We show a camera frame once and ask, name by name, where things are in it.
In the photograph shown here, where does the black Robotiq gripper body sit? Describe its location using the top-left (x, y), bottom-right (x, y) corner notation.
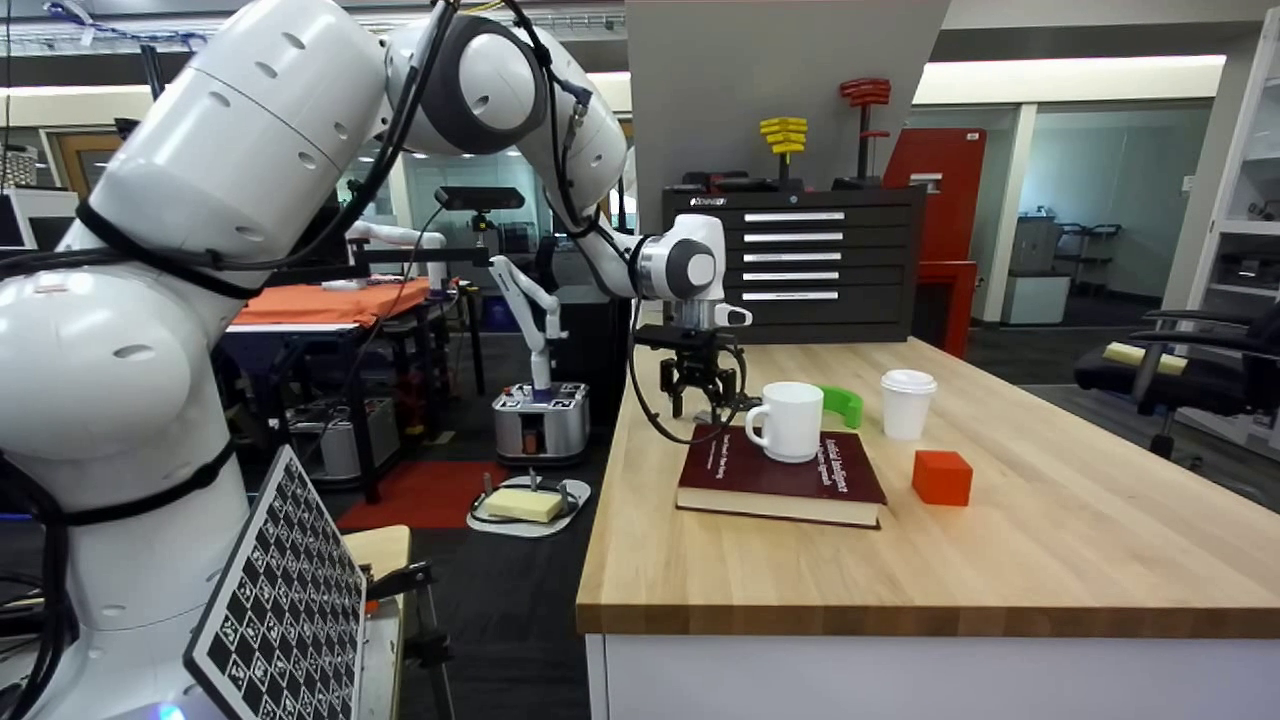
top-left (658, 348), bottom-right (743, 390)

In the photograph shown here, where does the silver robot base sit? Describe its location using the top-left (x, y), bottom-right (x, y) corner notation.
top-left (488, 381), bottom-right (594, 462)

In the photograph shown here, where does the white lidded paper cup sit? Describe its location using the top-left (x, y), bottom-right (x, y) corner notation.
top-left (875, 365), bottom-right (941, 449)

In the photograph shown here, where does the white ceramic mug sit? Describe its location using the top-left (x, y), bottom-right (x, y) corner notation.
top-left (740, 381), bottom-right (827, 466)

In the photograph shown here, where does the maroon hardcover book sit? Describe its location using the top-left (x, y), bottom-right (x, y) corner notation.
top-left (672, 419), bottom-right (892, 532)

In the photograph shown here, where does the green curved plastic piece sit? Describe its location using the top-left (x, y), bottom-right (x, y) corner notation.
top-left (818, 384), bottom-right (866, 431)

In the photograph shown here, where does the yellow sponge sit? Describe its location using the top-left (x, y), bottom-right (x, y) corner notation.
top-left (476, 482), bottom-right (570, 526)

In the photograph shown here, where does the white plate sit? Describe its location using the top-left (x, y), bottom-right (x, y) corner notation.
top-left (464, 473), bottom-right (594, 543)

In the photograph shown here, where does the black drawer tool cabinet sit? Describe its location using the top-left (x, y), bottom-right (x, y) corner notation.
top-left (658, 180), bottom-right (932, 348)

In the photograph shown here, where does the orange cube block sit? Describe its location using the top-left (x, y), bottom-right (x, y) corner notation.
top-left (908, 449), bottom-right (975, 510)

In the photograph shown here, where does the yellow sign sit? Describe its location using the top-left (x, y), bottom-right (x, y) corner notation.
top-left (754, 113), bottom-right (810, 160)

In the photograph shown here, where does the red floor mat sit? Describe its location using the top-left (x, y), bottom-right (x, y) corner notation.
top-left (337, 454), bottom-right (511, 535)

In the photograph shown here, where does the red tall cabinet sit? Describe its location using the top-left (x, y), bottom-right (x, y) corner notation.
top-left (881, 125), bottom-right (990, 360)

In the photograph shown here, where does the white drawer cabinet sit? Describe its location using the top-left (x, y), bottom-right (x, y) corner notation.
top-left (578, 631), bottom-right (1280, 720)

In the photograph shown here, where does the orange topped table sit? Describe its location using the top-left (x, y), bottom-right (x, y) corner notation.
top-left (219, 274), bottom-right (442, 462)

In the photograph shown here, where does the black white checkerboard panel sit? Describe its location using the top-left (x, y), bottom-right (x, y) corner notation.
top-left (179, 442), bottom-right (372, 720)

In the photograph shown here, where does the white open shelf unit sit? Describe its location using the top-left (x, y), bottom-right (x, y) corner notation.
top-left (1156, 34), bottom-right (1280, 316)

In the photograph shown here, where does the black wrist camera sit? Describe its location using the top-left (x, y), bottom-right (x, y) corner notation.
top-left (627, 320), bottom-right (753, 356)

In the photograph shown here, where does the black camera bar on stand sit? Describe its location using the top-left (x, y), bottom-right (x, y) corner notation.
top-left (433, 182), bottom-right (528, 405)

